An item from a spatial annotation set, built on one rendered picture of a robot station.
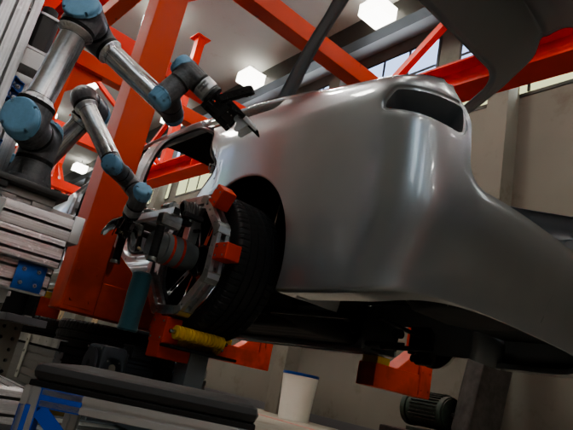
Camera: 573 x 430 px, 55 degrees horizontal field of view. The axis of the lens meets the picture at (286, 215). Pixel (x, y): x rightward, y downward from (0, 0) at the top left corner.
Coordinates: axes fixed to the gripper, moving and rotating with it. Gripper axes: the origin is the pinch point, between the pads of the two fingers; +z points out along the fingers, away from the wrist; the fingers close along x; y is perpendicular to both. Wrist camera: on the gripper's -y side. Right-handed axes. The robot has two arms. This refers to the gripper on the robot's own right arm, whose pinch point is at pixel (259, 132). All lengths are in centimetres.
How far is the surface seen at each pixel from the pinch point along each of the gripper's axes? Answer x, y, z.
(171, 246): -55, 58, -1
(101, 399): 86, 56, 24
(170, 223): -42, 49, -6
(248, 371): -796, 274, 172
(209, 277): -42, 54, 20
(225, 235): -50, 38, 13
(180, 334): -45, 79, 28
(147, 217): -57, 56, -17
